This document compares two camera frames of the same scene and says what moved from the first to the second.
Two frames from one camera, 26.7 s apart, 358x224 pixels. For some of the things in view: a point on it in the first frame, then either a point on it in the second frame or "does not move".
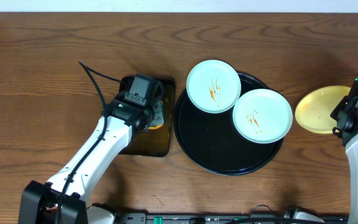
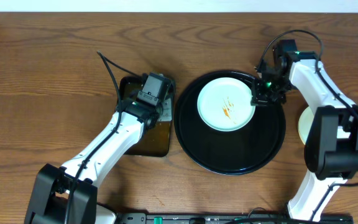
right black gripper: [342, 105] → [258, 99]
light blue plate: [214, 86] → [224, 104]
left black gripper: [158, 114] → [166, 101]
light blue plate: [262, 116] → [304, 124]
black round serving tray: [210, 142] does not move
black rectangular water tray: [155, 142] does not move
